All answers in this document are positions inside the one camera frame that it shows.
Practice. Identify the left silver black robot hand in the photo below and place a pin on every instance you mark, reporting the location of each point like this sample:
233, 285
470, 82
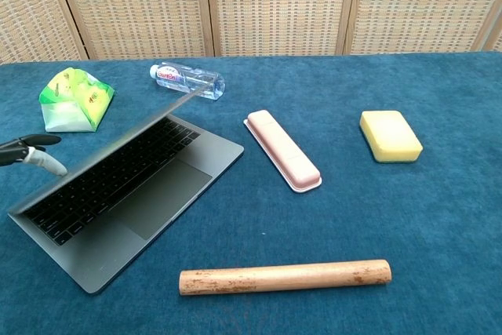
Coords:
23, 150

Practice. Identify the grey laptop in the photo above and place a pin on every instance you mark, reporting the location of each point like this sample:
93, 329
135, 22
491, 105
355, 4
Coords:
117, 209

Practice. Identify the green snack bag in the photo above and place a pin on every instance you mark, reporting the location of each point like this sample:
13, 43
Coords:
74, 103

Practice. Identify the clear plastic water bottle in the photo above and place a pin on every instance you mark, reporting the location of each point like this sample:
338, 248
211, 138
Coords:
184, 78

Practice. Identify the pink oblong case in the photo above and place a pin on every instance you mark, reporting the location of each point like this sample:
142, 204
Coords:
282, 150

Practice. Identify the wooden rolling pin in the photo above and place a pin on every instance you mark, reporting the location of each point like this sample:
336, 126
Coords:
282, 277

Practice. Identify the woven bamboo folding screen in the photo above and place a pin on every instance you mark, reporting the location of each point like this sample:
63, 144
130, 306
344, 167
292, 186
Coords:
274, 5

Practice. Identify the yellow sponge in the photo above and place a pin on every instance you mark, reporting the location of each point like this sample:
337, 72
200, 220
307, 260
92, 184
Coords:
390, 137

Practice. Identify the blue table mat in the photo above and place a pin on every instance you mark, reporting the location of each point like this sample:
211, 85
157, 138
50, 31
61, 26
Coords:
392, 225

